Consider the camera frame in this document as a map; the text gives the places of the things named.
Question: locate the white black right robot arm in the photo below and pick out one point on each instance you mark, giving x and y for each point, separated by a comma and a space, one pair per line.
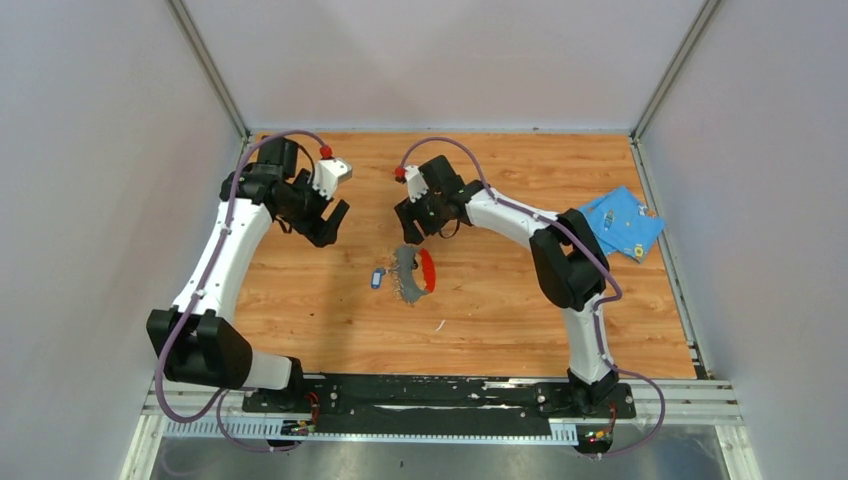
570, 267

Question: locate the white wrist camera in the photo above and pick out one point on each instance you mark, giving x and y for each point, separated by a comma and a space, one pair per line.
328, 175
412, 177

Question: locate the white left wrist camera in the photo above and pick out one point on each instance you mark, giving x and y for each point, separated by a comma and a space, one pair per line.
328, 175

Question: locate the blue tag key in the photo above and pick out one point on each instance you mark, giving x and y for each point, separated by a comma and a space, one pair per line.
377, 278

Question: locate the blue patterned cloth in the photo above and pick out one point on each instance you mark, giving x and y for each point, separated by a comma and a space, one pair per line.
623, 224

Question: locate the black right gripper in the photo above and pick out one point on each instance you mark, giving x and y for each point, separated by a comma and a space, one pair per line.
408, 213

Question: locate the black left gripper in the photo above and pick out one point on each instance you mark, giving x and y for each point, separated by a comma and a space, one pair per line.
304, 182

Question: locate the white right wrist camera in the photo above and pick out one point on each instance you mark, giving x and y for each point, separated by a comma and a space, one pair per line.
412, 177

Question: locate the keyring holder with red handle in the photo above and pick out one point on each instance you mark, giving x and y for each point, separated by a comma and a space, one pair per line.
413, 273

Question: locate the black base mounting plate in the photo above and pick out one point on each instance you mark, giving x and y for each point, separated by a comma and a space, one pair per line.
429, 405

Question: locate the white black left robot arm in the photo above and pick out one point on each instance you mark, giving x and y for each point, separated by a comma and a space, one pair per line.
195, 339

